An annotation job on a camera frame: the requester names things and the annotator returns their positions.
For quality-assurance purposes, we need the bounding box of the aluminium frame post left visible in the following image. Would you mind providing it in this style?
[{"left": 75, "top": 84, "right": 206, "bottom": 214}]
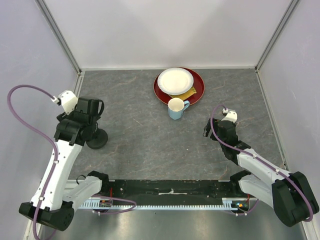
[{"left": 34, "top": 0, "right": 83, "bottom": 76}]

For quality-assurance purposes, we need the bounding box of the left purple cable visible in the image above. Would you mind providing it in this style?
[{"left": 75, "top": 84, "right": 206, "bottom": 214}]
[{"left": 6, "top": 84, "right": 138, "bottom": 240}]

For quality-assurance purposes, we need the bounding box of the aluminium frame post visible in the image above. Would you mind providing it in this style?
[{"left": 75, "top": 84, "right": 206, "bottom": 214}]
[
  {"left": 254, "top": 0, "right": 302, "bottom": 73},
  {"left": 34, "top": 0, "right": 83, "bottom": 76}
]

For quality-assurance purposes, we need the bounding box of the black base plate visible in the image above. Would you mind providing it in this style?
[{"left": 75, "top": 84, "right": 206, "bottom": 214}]
[{"left": 99, "top": 179, "right": 247, "bottom": 201}]

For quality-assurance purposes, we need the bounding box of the light blue mug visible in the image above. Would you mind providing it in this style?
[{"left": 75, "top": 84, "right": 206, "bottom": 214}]
[{"left": 167, "top": 97, "right": 190, "bottom": 120}]

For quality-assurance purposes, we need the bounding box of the black phone stand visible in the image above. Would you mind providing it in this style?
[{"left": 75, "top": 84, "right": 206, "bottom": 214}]
[{"left": 86, "top": 128, "right": 109, "bottom": 150}]

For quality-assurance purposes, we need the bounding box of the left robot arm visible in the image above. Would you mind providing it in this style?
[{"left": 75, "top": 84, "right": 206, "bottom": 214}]
[{"left": 18, "top": 111, "right": 110, "bottom": 231}]

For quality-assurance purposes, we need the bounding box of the yellow sponge cloth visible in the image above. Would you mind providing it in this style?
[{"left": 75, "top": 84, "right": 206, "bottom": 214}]
[{"left": 170, "top": 86, "right": 197, "bottom": 101}]

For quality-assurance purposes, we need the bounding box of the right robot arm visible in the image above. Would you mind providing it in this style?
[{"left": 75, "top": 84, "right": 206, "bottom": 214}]
[{"left": 203, "top": 118, "right": 320, "bottom": 227}]

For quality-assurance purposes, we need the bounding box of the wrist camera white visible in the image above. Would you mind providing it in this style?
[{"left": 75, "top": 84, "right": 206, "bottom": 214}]
[
  {"left": 221, "top": 108, "right": 238, "bottom": 124},
  {"left": 51, "top": 90, "right": 78, "bottom": 115}
]

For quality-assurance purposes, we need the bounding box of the red round tray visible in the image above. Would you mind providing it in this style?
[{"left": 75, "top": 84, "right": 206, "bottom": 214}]
[{"left": 153, "top": 67, "right": 205, "bottom": 106}]

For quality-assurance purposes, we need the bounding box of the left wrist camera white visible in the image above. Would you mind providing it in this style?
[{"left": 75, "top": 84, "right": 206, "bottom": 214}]
[{"left": 51, "top": 90, "right": 78, "bottom": 115}]

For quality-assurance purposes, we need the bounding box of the light blue cable duct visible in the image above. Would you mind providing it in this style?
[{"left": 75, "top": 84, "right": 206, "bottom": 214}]
[{"left": 79, "top": 195, "right": 247, "bottom": 211}]

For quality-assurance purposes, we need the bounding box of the aluminium frame post right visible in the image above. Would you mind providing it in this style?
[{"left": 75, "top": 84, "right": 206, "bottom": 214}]
[{"left": 254, "top": 0, "right": 302, "bottom": 73}]

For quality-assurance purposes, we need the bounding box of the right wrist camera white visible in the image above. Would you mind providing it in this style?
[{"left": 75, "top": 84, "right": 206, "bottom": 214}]
[{"left": 221, "top": 108, "right": 238, "bottom": 124}]

